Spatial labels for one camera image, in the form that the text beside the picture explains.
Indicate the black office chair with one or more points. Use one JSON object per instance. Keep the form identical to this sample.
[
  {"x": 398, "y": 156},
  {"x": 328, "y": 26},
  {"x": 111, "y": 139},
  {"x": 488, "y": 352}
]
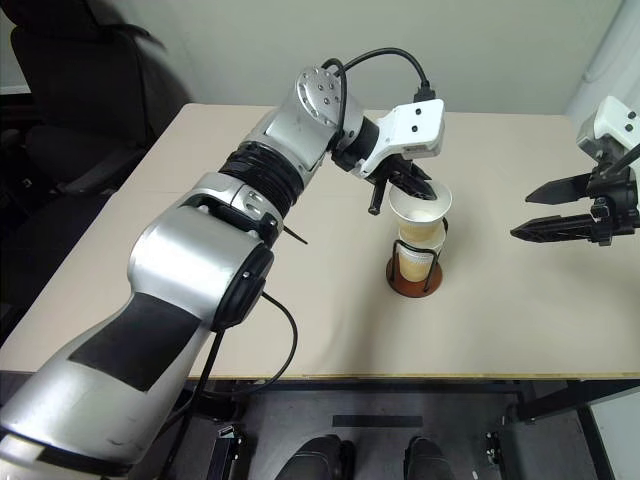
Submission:
[{"x": 85, "y": 75}]

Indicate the black tape strip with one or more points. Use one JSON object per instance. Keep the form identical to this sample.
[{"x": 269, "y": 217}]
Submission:
[{"x": 377, "y": 421}]

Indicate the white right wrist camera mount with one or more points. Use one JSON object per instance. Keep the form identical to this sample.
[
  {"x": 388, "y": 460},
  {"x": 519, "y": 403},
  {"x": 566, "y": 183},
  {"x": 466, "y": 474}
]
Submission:
[{"x": 610, "y": 120}]

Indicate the white box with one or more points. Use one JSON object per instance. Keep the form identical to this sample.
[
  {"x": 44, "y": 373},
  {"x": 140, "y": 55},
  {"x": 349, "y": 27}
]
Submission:
[{"x": 617, "y": 440}]

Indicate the dark grey rounded shell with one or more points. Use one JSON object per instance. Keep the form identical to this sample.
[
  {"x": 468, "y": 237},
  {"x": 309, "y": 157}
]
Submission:
[
  {"x": 315, "y": 457},
  {"x": 425, "y": 457}
]

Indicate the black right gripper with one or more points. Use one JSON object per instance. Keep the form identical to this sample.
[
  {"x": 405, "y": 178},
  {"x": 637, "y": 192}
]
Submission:
[{"x": 617, "y": 205}]

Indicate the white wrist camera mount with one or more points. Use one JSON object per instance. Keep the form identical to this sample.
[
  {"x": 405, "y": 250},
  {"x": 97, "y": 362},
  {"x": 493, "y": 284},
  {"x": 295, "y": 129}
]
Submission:
[
  {"x": 415, "y": 125},
  {"x": 610, "y": 120}
]

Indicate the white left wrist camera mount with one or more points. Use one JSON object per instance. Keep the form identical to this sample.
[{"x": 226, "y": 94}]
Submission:
[{"x": 415, "y": 125}]

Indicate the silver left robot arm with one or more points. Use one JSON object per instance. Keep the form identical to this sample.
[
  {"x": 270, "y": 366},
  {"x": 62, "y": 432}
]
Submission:
[{"x": 175, "y": 250}]

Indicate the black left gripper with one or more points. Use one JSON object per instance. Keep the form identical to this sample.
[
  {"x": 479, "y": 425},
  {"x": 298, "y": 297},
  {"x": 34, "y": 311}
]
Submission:
[{"x": 402, "y": 167}]

